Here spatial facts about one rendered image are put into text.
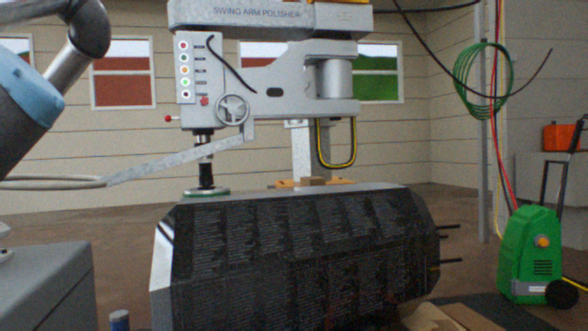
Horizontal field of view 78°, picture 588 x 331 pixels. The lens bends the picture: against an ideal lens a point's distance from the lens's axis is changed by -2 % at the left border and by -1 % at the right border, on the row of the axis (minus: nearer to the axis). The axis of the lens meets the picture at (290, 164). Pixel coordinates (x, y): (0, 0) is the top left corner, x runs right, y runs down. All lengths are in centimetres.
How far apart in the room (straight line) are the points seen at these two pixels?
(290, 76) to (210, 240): 82
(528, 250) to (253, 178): 599
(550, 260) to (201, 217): 207
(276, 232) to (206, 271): 30
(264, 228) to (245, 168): 634
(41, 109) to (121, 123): 718
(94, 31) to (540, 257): 253
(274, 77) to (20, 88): 121
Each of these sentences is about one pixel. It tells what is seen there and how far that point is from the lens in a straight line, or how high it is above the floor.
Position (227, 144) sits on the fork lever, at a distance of 169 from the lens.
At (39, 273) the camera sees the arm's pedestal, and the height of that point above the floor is 85.
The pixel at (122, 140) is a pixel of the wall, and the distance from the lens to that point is 784.
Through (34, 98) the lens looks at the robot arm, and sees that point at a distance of 68.
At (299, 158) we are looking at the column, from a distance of 247.
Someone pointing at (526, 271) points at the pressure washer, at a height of 21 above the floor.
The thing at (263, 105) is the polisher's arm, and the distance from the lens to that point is 168.
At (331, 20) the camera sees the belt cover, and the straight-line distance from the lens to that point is 185.
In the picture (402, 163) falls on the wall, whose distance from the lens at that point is 891.
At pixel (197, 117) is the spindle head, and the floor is 117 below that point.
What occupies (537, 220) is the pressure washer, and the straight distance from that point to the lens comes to 264.
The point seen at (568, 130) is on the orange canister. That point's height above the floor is 105.
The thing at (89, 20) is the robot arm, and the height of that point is 142.
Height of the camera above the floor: 104
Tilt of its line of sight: 3 degrees down
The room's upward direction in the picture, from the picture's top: 3 degrees counter-clockwise
